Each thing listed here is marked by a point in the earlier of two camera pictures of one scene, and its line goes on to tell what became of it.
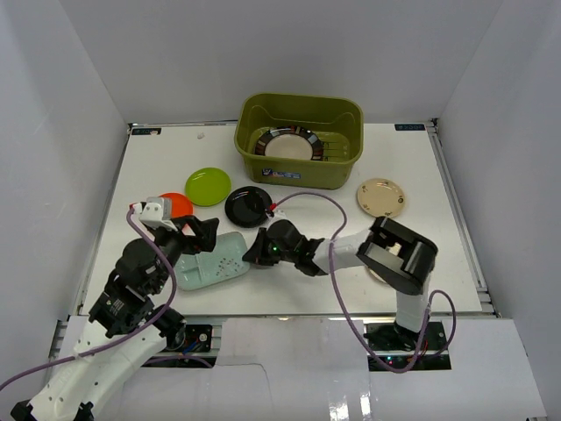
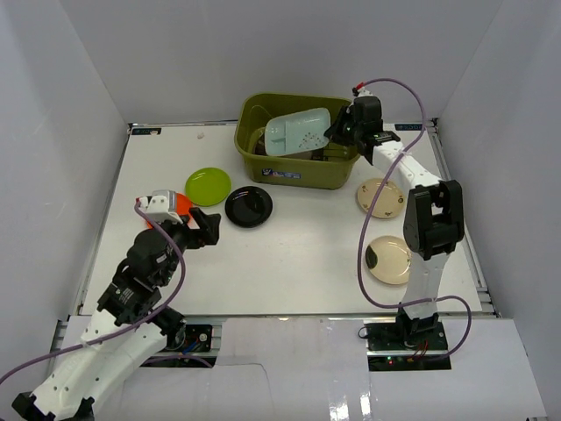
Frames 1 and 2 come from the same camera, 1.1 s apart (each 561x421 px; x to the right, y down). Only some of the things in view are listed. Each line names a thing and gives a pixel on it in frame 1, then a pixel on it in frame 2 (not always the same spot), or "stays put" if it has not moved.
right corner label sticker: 409,127 stays put
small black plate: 246,207 stays put
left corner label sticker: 145,131 stays put
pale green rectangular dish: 225,260 → 297,132
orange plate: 181,205 stays put
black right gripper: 256,253 → 333,133
